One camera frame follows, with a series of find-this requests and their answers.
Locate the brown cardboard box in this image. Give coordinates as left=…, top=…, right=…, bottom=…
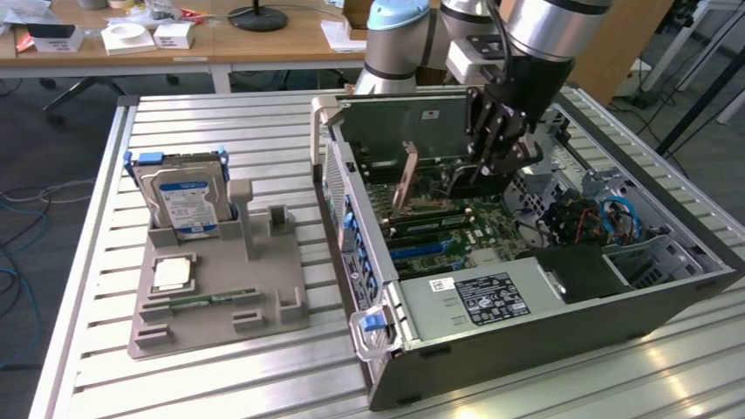
left=341, top=0, right=373, bottom=31

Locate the grey floor cable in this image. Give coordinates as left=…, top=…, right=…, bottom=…
left=0, top=178, right=95, bottom=206

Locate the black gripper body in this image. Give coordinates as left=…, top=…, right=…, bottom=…
left=483, top=55, right=576, bottom=132

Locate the white round tape holder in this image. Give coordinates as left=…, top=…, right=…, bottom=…
left=100, top=24, right=159, bottom=57

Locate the blue case handle latch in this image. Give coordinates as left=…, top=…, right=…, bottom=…
left=360, top=313, right=389, bottom=335

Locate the white box with black top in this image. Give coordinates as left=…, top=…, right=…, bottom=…
left=27, top=24, right=87, bottom=53

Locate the hard disk in blue caddy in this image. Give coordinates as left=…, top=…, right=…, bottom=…
left=121, top=148, right=237, bottom=239

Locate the wooden desk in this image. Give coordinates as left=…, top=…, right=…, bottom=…
left=0, top=0, right=532, bottom=95

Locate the black pole stand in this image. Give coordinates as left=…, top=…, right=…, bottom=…
left=654, top=56, right=745, bottom=156

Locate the black office chair base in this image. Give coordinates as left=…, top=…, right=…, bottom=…
left=40, top=76, right=127, bottom=127

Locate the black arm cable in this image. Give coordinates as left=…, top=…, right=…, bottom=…
left=491, top=0, right=514, bottom=85

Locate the green motherboard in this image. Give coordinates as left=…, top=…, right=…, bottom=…
left=357, top=143, right=542, bottom=280

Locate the blue floor cable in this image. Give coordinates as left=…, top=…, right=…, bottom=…
left=0, top=209, right=47, bottom=372

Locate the dark grey PC case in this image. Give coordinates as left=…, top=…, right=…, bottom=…
left=309, top=82, right=745, bottom=414

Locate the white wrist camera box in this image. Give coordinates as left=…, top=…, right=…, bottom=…
left=447, top=34, right=509, bottom=84

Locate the black lamp base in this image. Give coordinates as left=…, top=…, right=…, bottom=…
left=225, top=0, right=289, bottom=32

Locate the grey metal disk bay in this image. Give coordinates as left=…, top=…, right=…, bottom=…
left=602, top=233, right=692, bottom=292

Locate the white paper stack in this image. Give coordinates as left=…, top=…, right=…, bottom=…
left=319, top=20, right=369, bottom=54

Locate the red wire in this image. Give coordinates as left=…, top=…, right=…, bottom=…
left=573, top=209, right=601, bottom=245

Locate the silver CPU chip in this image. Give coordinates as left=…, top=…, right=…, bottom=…
left=149, top=258, right=193, bottom=294

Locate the wooden cabinet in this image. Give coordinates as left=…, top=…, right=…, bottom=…
left=546, top=0, right=676, bottom=106

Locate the perforated metal drive cage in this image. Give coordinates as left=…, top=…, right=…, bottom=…
left=505, top=104, right=586, bottom=219

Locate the white bin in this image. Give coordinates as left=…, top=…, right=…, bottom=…
left=613, top=58, right=653, bottom=101

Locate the grey parts rack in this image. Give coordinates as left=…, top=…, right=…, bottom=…
left=125, top=177, right=311, bottom=362

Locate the grey power supply unit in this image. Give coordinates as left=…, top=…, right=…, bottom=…
left=397, top=257, right=566, bottom=342

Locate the white cardboard box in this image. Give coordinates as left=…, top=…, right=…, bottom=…
left=152, top=22, right=197, bottom=50

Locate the green RAM stick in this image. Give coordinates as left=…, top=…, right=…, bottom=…
left=167, top=292, right=239, bottom=309

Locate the blue wire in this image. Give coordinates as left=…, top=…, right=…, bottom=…
left=598, top=196, right=645, bottom=244

